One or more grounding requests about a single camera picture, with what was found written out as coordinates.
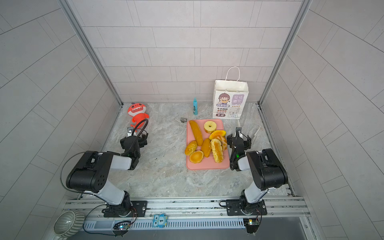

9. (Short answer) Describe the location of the lumpy yellow long bread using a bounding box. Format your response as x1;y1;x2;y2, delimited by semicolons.
211;139;224;163

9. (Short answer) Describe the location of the long yellow baguette bread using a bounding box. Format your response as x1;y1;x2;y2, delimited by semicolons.
190;120;204;147

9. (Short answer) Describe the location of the white paper bag with print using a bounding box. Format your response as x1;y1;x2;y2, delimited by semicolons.
213;66;249;120

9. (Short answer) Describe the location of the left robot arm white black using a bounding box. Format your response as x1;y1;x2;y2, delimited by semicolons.
63;119;149;218

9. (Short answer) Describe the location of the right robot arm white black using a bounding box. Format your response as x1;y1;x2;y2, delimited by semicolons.
224;133;288;216

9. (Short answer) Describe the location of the braided orange pretzel bread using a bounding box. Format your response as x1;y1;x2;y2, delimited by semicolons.
216;136;228;151

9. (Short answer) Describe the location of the orange half-round bread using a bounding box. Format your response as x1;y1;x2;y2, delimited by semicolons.
209;130;226;140

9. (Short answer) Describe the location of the oval brown bread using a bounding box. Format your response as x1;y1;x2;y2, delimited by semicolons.
201;138;212;158

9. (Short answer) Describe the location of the red shark plush toy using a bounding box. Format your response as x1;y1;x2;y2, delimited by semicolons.
127;103;150;128

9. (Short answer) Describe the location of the pink tray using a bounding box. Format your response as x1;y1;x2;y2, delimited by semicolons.
185;119;230;171

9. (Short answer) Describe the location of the flat round orange tart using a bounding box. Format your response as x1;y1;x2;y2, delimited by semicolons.
189;151;205;164

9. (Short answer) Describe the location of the small round golden bun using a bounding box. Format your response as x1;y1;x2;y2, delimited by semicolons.
185;141;198;156

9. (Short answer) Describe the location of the teal small bottle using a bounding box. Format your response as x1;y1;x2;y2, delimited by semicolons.
193;98;198;116

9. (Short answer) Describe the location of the blue owl tag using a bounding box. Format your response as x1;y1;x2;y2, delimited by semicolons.
152;213;168;228

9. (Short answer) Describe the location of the left circuit board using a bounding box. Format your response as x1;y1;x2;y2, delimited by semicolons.
113;221;131;231

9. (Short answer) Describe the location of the circuit board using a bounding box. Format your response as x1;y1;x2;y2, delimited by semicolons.
113;221;131;231
243;219;261;234

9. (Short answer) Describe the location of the right circuit board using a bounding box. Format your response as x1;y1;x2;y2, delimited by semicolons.
243;219;261;234

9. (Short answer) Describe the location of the ribbed ceramic bowl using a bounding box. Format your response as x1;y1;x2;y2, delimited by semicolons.
54;211;86;239

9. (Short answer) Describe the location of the ring-shaped yellow bread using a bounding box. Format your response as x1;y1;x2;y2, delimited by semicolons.
204;121;217;134

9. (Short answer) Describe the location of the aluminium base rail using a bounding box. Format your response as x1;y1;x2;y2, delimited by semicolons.
64;196;310;235

